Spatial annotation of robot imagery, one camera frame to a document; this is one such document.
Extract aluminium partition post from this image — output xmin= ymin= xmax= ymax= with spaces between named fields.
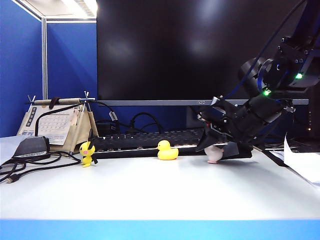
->
xmin=41 ymin=17 xmax=49 ymax=100

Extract tent-shaped desk calendar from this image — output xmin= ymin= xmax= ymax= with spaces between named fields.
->
xmin=16 ymin=91 xmax=100 ymax=155

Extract thick black power cable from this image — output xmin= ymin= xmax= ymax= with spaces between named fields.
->
xmin=34 ymin=99 xmax=118 ymax=138

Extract black mechanical keyboard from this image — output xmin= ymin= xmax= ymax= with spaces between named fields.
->
xmin=91 ymin=127 xmax=208 ymax=160

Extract yellow rubber duck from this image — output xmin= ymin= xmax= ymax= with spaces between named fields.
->
xmin=156 ymin=139 xmax=180 ymax=161

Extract grey monitor stand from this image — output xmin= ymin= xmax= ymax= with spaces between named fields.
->
xmin=186 ymin=104 xmax=208 ymax=131

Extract black power adapter box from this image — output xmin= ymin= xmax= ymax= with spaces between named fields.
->
xmin=12 ymin=136 xmax=51 ymax=159

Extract thin black cable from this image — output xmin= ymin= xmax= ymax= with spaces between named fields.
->
xmin=0 ymin=152 xmax=63 ymax=176

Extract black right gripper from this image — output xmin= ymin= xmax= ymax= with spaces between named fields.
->
xmin=195 ymin=96 xmax=286 ymax=160

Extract black computer tower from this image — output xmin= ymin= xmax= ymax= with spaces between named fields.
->
xmin=306 ymin=87 xmax=320 ymax=140

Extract black computer monitor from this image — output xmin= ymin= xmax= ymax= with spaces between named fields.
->
xmin=96 ymin=0 xmax=311 ymax=107

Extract pale pink duck doll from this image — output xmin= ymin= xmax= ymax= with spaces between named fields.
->
xmin=203 ymin=146 xmax=225 ymax=165

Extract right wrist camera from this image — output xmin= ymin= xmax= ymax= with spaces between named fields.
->
xmin=210 ymin=96 xmax=237 ymax=115

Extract black cable with USB plug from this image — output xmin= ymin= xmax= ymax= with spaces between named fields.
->
xmin=5 ymin=149 xmax=82 ymax=185

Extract white paper sheets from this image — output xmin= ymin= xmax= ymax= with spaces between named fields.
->
xmin=271 ymin=133 xmax=320 ymax=188

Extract black looped cable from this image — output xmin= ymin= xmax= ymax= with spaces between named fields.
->
xmin=124 ymin=112 xmax=165 ymax=134

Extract yellow Pichu figure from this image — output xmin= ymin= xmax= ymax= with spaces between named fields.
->
xmin=79 ymin=140 xmax=99 ymax=168

